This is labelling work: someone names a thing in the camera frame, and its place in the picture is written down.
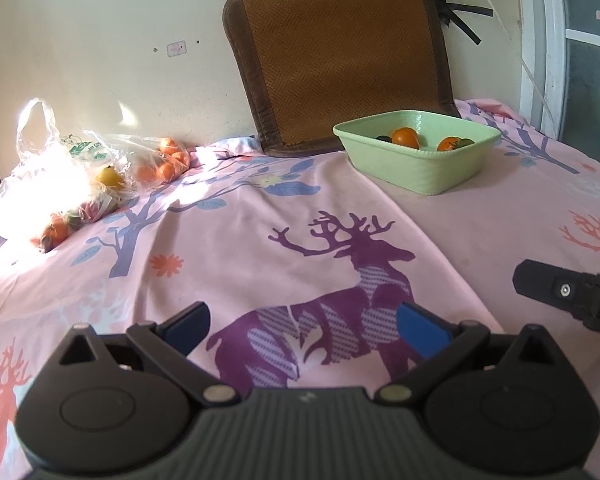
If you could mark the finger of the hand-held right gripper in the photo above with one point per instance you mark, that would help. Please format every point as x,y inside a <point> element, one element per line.
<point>545,282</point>

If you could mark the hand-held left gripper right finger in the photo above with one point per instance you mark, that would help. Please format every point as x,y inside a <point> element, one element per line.
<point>422,330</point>

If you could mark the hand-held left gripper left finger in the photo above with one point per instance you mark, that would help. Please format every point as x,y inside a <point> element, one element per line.
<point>187,327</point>

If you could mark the light green plastic basin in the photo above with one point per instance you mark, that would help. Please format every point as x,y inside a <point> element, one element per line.
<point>430,170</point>

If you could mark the green tomato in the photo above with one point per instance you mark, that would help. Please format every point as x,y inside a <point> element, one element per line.
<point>466,142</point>

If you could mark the pink deer print bed sheet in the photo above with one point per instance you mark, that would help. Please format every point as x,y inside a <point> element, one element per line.
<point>280,210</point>

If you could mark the pile of small tangerines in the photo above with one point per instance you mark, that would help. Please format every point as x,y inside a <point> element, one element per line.
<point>162,165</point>

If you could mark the bagged orange fruit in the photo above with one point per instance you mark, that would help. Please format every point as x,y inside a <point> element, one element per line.
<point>55,230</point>

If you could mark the orange tomato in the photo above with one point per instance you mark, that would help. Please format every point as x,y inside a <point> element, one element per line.
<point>405,138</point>
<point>448,145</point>

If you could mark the yellow fruit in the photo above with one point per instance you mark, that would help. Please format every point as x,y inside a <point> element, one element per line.
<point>111,177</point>

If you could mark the clear plastic bag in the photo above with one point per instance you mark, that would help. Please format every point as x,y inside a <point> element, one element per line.
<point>70,160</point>

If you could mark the brown woven seat cushion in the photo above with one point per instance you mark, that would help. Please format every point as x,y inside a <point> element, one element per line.
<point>340,60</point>

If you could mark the white window frame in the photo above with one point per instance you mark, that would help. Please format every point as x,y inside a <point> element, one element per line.
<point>545,35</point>

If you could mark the pink wall sticker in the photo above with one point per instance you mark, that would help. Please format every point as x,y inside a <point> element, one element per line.
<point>176,48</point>

